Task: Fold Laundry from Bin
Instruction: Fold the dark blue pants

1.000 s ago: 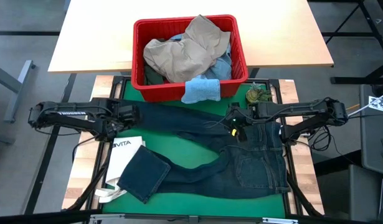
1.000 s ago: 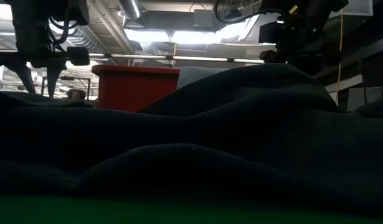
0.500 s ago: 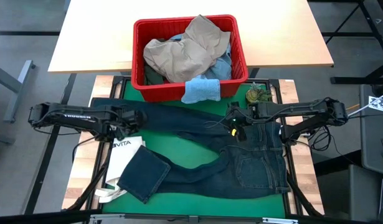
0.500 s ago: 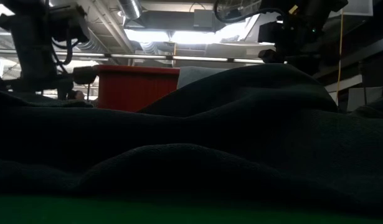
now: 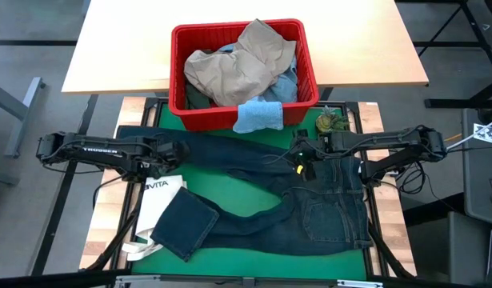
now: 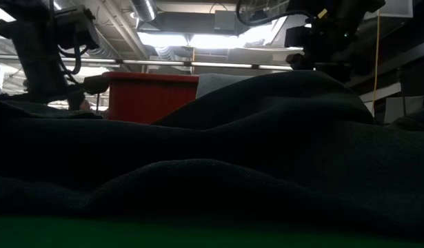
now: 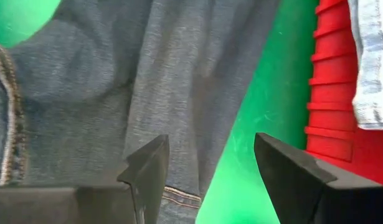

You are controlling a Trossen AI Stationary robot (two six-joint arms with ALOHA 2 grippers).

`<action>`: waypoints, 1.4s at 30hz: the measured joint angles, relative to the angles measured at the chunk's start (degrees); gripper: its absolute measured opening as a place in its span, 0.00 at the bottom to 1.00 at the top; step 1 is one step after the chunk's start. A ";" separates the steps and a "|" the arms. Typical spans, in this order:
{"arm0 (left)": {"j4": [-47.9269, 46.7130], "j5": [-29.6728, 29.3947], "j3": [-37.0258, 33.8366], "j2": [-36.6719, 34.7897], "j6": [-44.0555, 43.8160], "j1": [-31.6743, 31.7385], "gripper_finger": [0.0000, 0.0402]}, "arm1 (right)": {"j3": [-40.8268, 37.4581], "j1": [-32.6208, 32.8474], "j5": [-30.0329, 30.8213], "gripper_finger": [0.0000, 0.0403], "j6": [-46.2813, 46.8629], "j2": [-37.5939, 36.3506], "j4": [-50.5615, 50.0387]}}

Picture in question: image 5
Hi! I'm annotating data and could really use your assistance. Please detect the light wooden table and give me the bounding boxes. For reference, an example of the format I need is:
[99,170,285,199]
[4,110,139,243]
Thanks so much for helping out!
[61,0,430,95]

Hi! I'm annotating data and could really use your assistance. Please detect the white printed sign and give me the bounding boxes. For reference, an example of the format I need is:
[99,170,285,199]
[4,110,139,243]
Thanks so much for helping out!
[472,122,492,146]

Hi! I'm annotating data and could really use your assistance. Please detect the grey metal box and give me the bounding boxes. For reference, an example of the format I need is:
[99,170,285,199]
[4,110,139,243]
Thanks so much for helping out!
[403,211,490,285]

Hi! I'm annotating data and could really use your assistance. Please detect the light blue towel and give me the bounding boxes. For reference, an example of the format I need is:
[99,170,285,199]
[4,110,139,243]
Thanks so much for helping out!
[232,99,285,134]

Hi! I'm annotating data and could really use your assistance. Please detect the dark green garment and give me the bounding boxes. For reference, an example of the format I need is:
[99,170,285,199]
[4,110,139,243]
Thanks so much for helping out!
[184,82,213,110]

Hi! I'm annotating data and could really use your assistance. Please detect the black table base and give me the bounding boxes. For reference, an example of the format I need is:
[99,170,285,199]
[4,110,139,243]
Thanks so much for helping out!
[413,0,492,109]

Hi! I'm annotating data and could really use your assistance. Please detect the beige crumpled garment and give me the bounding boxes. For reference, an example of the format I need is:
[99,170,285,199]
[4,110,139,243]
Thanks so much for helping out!
[183,18,298,107]

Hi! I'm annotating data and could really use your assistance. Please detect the black steel floor beam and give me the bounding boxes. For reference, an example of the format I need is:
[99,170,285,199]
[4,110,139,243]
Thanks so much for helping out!
[29,94,99,277]

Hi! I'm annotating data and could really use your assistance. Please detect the grey table leg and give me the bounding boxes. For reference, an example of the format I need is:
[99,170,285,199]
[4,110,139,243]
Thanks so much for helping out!
[0,77,46,159]

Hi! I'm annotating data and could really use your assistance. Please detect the red plastic laundry bin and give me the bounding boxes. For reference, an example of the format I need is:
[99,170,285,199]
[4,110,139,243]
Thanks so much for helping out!
[168,18,320,132]

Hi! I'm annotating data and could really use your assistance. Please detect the green table mat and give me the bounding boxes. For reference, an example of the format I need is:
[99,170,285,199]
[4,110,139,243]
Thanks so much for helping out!
[131,102,369,281]

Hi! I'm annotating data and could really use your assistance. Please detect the white canvas tote bag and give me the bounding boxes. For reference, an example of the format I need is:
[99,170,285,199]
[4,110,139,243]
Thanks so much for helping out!
[121,174,189,262]

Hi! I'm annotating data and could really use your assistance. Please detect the grey cabinet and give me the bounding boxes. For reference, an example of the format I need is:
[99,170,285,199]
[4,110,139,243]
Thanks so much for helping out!
[461,107,492,227]

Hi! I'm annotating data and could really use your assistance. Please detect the small artificial potted plant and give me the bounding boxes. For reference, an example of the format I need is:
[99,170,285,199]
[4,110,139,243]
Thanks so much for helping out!
[314,105,350,135]

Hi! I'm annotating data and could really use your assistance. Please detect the pale blue denim garment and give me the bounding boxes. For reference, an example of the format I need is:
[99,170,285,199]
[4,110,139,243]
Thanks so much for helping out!
[219,42,298,104]

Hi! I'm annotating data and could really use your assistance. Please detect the dark blue denim jeans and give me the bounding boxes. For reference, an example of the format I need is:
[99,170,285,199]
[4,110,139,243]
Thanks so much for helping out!
[116,125,373,263]

